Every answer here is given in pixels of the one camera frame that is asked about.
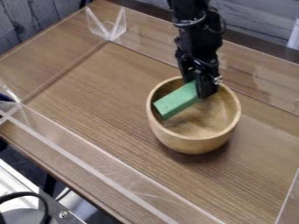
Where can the white post at right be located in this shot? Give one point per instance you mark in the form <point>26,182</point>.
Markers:
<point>294,38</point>

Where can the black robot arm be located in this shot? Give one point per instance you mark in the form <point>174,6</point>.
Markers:
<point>186,9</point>

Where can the clear acrylic front barrier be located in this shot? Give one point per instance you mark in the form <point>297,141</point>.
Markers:
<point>103,179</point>

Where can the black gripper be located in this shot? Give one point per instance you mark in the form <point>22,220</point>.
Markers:
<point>198,43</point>

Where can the green rectangular block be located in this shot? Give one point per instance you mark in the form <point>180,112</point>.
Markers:
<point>176,101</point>

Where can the brown wooden bowl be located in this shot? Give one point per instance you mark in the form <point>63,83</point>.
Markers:
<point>203,127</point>

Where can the grey metal mount plate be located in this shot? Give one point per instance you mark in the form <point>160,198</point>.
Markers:
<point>36,216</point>

